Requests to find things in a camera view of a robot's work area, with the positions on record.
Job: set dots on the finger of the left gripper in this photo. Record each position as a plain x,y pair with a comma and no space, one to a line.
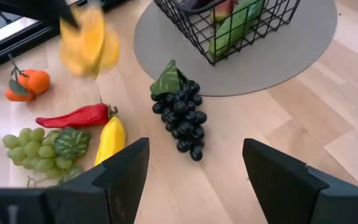
65,12

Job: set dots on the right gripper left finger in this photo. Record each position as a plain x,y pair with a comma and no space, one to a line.
123,186

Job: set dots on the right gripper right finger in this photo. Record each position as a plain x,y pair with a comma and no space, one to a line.
284,193

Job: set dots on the yellow bell pepper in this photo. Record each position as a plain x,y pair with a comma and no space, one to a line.
85,46

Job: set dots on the yellow banana green tip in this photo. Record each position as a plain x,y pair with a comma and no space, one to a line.
112,140

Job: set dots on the orange mandarins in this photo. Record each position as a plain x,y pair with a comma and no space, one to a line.
37,81

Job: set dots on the red chili pepper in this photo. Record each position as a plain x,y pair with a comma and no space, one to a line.
79,117

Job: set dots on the black grape bunch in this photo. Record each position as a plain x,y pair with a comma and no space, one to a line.
182,121

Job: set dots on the green grape bunch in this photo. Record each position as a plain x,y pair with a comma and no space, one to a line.
33,149

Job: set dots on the dark purple eggplant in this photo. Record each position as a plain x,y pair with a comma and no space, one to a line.
194,3

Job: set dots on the red yellow mango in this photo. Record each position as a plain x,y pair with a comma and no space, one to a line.
224,9

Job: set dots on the green cucumber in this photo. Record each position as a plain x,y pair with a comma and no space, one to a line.
235,28

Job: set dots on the gray round mat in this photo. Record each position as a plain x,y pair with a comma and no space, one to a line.
259,68

